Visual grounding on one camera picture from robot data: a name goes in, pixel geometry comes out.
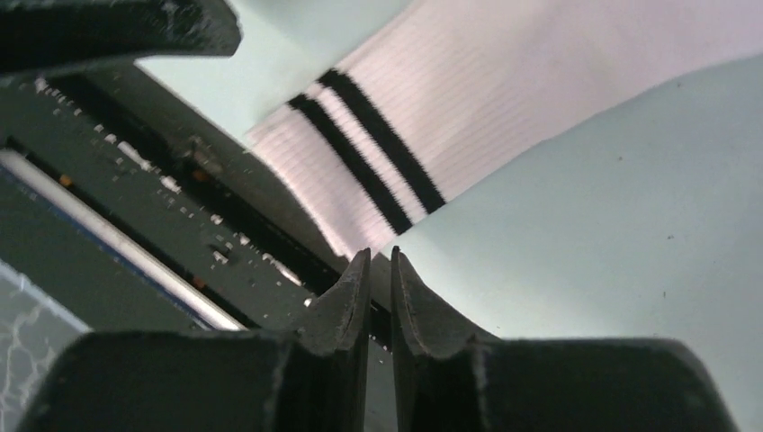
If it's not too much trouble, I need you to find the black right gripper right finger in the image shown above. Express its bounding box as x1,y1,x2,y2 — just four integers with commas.
390,248,736,431

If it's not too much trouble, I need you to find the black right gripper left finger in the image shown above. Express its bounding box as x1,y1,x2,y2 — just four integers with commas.
19,250,371,431

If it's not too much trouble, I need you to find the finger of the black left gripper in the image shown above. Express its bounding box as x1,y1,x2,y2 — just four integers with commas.
1,1,242,75

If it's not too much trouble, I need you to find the white sock with black stripes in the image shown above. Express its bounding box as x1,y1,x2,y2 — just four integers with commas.
248,1,762,257

